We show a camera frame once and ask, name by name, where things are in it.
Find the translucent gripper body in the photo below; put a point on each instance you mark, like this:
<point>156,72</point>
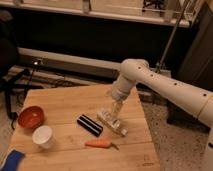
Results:
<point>116,107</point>

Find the blue sponge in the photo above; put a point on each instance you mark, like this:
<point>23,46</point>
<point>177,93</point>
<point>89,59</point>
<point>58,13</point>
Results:
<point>12,161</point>

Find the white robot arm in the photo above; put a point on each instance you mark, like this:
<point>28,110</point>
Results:
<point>195,101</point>

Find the white ceramic cup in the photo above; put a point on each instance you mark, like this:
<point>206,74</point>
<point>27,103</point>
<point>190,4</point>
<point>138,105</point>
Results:
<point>43,137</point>

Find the clear plastic object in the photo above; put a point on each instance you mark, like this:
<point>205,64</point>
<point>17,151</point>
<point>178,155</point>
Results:
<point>111,122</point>

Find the black white striped block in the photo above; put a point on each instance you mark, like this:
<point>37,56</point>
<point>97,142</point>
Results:
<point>90,125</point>

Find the orange carrot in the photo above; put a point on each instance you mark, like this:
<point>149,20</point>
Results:
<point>100,144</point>

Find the metal pole stand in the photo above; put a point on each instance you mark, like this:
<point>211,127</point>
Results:
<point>159,64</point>

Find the dark cabinet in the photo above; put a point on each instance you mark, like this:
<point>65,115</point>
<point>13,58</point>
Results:
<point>191,55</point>

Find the orange bowl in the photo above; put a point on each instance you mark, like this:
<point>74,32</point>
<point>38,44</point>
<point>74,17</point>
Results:
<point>31,117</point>

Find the black chair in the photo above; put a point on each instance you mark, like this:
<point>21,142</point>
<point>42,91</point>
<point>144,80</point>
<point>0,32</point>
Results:
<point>9,57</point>

